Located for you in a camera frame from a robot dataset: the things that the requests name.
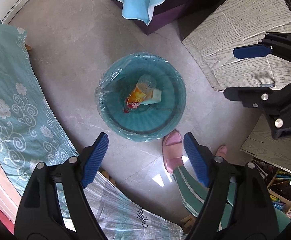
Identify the white cardboard box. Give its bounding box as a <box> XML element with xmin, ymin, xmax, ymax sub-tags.
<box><xmin>141</xmin><ymin>89</ymin><xmax>162</xmax><ymax>105</ymax></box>

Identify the orange label drink bottle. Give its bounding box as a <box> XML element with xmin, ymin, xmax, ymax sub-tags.
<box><xmin>124</xmin><ymin>74</ymin><xmax>156</xmax><ymax>113</ymax></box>

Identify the teal trash bin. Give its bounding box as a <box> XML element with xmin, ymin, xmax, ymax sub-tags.
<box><xmin>95</xmin><ymin>53</ymin><xmax>186</xmax><ymax>142</ymax></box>

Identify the wooden bookshelf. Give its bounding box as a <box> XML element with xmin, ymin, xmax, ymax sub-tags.
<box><xmin>252</xmin><ymin>157</ymin><xmax>291</xmax><ymax>214</ymax></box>

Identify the wood grain desk cabinet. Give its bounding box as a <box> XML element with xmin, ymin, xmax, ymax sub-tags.
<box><xmin>183</xmin><ymin>0</ymin><xmax>291</xmax><ymax>172</ymax></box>

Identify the pink right slipper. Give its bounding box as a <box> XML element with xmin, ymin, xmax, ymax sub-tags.
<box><xmin>215</xmin><ymin>145</ymin><xmax>228</xmax><ymax>159</ymax></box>

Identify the pink slipper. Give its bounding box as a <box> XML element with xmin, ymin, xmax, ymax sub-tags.
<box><xmin>215</xmin><ymin>145</ymin><xmax>228</xmax><ymax>159</ymax></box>
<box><xmin>162</xmin><ymin>130</ymin><xmax>184</xmax><ymax>174</ymax></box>

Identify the pink left slipper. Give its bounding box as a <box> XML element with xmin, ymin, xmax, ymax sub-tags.
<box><xmin>162</xmin><ymin>130</ymin><xmax>184</xmax><ymax>174</ymax></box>

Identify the teal floral bed cover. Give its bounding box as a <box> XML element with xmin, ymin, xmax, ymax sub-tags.
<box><xmin>0</xmin><ymin>20</ymin><xmax>185</xmax><ymax>239</ymax></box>

